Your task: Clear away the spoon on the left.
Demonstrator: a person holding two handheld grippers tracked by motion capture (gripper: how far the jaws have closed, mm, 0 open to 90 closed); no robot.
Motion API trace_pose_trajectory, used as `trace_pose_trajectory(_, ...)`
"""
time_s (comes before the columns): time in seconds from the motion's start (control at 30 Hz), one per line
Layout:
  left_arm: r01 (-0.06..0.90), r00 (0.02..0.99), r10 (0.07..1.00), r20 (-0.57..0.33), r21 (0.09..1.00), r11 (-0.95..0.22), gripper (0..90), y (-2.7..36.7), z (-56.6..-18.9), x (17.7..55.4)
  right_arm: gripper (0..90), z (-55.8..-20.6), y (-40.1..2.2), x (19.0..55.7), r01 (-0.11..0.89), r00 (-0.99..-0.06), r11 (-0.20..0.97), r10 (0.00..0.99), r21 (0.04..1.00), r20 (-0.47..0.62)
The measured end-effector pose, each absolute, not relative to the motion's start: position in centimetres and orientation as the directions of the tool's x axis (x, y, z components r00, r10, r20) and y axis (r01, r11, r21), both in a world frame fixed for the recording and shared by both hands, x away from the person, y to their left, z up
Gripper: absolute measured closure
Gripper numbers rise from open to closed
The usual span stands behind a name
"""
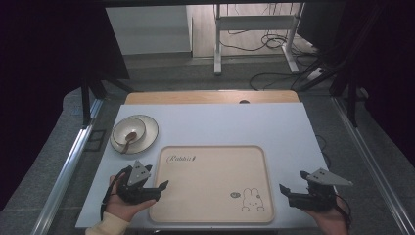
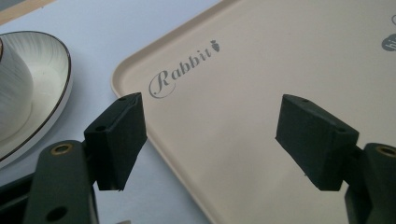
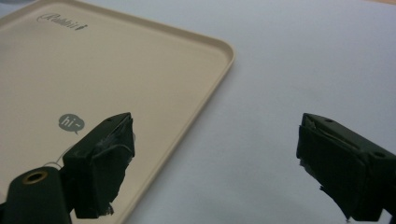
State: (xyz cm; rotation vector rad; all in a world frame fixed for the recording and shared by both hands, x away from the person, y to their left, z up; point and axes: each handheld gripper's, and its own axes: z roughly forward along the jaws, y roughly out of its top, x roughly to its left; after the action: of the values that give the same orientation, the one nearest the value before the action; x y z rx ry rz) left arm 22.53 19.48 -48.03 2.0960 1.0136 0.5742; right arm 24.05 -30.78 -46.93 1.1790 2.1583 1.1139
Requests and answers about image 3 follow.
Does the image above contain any beige plastic tray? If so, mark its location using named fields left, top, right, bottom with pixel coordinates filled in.
left=0, top=0, right=235, bottom=224

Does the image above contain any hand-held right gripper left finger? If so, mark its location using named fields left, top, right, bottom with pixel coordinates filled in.
left=62, top=112, right=136, bottom=219

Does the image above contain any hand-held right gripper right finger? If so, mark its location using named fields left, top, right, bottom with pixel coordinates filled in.
left=295, top=112, right=396, bottom=222

